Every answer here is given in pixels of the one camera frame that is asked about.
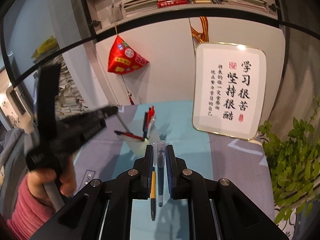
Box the dark blue clear pen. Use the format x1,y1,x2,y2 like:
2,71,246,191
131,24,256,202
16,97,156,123
154,140,166,207

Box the green potted plant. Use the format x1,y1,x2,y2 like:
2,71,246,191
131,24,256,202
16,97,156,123
258,97,319,224

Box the framed calligraphy sign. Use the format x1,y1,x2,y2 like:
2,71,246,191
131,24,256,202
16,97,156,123
192,42,267,140

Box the red book on shelf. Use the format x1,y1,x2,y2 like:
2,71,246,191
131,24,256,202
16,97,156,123
157,0,189,8

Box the person left hand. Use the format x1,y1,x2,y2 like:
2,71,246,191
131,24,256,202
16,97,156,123
27,155,76,205

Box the blue grey tablecloth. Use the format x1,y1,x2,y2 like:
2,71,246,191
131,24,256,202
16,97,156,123
72,101,276,240

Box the white pen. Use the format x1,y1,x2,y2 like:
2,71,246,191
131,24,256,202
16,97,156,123
116,113,131,133

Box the frosted plastic pen cup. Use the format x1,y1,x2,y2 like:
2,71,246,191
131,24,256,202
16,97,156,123
123,127,160,158

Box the red black pen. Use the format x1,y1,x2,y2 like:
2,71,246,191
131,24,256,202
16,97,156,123
114,131,144,142

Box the gold medal with ribbon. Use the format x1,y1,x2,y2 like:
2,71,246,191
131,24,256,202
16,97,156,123
189,16,209,44

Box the stack of papers on floor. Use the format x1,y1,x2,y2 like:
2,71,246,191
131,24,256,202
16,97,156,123
49,55,88,120

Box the red pyramid hanging ornament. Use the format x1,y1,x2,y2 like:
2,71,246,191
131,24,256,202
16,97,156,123
107,35,149,75

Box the yellow black pen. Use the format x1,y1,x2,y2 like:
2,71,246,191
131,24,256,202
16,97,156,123
150,167,156,221

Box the pink sleeve forearm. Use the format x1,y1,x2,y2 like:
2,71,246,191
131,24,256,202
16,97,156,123
7,176,55,239

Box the red pen with clear grip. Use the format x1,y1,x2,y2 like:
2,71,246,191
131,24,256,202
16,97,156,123
147,106,155,129

